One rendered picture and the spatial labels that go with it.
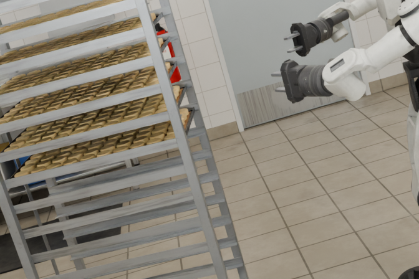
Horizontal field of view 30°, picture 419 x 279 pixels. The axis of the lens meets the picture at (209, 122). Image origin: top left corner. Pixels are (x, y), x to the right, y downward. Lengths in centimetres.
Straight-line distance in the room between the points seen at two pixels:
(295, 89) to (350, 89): 19
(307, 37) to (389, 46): 86
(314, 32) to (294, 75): 71
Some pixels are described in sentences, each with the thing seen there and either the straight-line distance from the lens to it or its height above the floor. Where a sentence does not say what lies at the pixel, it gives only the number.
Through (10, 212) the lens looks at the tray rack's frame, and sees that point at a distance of 260.
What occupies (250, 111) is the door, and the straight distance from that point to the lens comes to 627.
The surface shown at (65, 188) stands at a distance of 301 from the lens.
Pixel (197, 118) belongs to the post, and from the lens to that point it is 285.
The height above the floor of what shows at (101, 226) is 68.
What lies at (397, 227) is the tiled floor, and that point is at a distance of 401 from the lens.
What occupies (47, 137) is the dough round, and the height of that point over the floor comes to 115.
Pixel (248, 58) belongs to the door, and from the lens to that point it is 619.
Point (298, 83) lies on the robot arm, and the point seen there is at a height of 118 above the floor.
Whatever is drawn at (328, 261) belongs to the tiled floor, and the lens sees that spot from 382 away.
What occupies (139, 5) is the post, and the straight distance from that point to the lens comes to 233.
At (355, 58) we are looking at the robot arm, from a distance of 207.
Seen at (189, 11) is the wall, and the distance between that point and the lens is 607.
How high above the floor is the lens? 169
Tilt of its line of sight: 14 degrees down
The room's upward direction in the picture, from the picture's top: 16 degrees counter-clockwise
